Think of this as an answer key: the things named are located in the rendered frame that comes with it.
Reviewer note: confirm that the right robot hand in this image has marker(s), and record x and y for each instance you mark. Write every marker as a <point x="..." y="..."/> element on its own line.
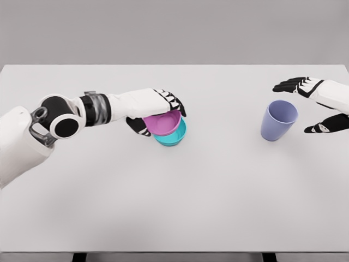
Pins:
<point x="331" y="94"/>

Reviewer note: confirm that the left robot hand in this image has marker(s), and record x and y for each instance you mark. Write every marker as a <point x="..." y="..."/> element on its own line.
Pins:
<point x="152" y="102"/>

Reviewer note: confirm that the pink bowl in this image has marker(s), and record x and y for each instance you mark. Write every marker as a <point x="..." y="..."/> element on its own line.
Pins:
<point x="163" y="123"/>

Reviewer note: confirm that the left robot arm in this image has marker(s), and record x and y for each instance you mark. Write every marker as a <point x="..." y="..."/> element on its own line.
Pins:
<point x="54" y="120"/>

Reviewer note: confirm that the teal bowl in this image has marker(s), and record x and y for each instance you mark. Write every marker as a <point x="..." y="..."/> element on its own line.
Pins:
<point x="174" y="137"/>

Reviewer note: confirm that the lavender cup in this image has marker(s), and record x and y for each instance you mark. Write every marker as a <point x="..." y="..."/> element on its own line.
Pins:
<point x="278" y="121"/>

